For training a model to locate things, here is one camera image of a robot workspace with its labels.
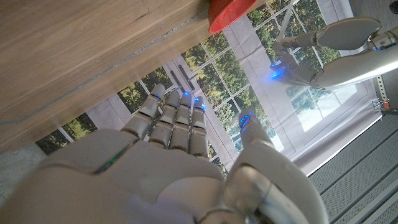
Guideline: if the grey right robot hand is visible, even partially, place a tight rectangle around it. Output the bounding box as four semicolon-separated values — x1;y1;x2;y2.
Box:
0;83;330;224

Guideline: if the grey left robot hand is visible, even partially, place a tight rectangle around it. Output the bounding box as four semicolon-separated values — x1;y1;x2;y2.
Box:
270;17;398;91

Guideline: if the red bowl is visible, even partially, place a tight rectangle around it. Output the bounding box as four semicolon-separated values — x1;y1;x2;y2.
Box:
207;0;259;34

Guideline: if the printed window backdrop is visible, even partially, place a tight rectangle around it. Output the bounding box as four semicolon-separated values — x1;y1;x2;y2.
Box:
35;0;384;175

